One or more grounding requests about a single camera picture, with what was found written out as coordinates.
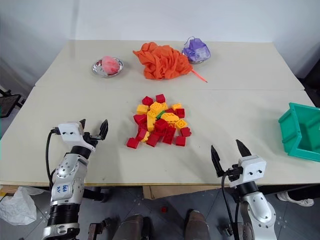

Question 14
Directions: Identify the white plastic bag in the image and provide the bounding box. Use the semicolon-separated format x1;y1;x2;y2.
0;185;38;227

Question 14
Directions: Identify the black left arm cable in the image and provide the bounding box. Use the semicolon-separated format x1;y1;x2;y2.
45;126;61;189

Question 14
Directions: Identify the orange mesh cloth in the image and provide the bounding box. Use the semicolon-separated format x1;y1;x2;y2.
132;42;209;84

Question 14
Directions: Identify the black metal stand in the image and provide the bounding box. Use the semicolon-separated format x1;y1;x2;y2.
0;88;26;119

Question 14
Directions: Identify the pink mesh ball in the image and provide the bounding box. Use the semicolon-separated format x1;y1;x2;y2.
100;55;121;74

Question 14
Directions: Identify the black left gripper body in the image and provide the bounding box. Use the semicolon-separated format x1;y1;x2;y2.
83;131;104;148

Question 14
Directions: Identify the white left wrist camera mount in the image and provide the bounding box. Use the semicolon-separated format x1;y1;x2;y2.
57;121;97;153

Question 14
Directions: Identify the green plastic bin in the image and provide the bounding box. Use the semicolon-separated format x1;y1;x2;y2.
278;102;320;163

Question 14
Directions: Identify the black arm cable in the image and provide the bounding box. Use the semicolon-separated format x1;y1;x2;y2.
45;126;61;189
220;170;239;240

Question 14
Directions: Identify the wide metal bowl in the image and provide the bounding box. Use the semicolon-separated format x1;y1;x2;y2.
91;57;125;79

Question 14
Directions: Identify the black table leg bracket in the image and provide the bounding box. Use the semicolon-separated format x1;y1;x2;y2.
81;187;110;202

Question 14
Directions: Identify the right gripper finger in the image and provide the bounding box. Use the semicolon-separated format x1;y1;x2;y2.
210;144;226;178
235;139;253;159

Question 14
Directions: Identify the green plastic toy brick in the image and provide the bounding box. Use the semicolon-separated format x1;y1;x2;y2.
155;109;169;120

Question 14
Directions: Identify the dark rounded shape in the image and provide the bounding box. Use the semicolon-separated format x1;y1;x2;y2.
116;214;152;240
184;209;211;240

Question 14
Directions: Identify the purple mesh bag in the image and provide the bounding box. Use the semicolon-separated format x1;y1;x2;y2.
181;36;212;63

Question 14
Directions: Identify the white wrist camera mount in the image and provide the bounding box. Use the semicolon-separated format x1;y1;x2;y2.
57;121;97;153
228;154;267;188

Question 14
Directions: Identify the white sneaker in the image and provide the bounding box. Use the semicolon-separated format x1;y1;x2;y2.
276;190;315;207

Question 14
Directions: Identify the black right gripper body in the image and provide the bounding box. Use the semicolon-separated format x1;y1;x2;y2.
224;163;244;182

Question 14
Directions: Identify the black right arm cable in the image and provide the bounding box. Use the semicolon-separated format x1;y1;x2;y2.
220;170;239;240

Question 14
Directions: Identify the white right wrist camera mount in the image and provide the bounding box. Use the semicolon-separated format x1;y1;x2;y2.
228;154;267;188

